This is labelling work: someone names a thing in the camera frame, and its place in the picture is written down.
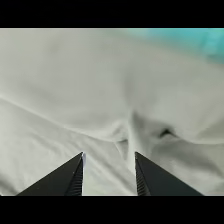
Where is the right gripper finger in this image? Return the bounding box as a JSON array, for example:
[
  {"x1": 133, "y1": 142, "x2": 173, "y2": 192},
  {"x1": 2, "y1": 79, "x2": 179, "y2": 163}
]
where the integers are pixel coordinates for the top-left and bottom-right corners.
[{"x1": 17, "y1": 151, "x2": 85, "y2": 197}]

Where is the white garment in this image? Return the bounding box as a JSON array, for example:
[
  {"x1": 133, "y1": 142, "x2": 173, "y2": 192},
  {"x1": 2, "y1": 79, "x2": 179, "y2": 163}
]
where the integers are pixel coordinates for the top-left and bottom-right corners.
[{"x1": 0, "y1": 28, "x2": 224, "y2": 197}]

